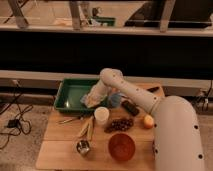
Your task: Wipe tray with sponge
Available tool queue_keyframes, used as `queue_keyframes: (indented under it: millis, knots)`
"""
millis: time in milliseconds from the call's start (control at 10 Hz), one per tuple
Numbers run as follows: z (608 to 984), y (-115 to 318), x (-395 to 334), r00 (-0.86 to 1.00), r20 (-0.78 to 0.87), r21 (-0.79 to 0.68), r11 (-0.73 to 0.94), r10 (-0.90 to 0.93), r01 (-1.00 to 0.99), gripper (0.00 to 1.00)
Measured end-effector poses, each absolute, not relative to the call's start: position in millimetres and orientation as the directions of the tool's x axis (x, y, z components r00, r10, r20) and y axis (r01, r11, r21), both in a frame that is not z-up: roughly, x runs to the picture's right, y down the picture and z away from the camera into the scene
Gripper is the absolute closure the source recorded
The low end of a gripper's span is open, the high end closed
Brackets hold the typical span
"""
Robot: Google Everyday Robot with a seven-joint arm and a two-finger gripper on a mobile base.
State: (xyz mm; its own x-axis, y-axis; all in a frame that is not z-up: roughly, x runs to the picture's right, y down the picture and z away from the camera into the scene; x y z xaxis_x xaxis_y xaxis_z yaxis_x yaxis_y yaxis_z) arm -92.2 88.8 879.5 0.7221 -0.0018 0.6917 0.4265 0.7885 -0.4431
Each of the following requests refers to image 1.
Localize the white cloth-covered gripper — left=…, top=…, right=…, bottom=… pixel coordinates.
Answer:
left=87, top=80, right=108, bottom=103

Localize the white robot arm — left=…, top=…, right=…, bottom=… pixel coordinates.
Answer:
left=88, top=68, right=205, bottom=171

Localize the green plastic tray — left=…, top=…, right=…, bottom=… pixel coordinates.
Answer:
left=54, top=78, right=98, bottom=114

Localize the blue round object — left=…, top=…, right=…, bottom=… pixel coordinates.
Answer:
left=109, top=93, right=123, bottom=108

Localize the white plastic cup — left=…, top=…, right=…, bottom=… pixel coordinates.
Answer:
left=94, top=107, right=110, bottom=125

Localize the black rectangular block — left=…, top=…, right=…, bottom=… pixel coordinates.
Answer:
left=121, top=100, right=139, bottom=116

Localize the purple grape bunch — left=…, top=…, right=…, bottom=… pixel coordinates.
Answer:
left=105, top=118, right=134, bottom=133

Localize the wooden table board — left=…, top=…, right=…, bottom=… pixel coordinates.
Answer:
left=35, top=82, right=166, bottom=171

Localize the small metal cup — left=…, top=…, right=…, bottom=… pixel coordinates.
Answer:
left=76, top=140, right=90, bottom=156

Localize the yellow orange fruit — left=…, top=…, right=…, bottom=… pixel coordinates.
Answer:
left=143, top=115, right=154, bottom=129

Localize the red plastic bowl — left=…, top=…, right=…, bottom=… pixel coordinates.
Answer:
left=108, top=133, right=136, bottom=162

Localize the black power adapter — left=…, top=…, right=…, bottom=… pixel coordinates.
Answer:
left=7, top=119, right=20, bottom=128

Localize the metal utensil with black handle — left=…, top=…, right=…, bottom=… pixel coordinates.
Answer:
left=57, top=115, right=86, bottom=125

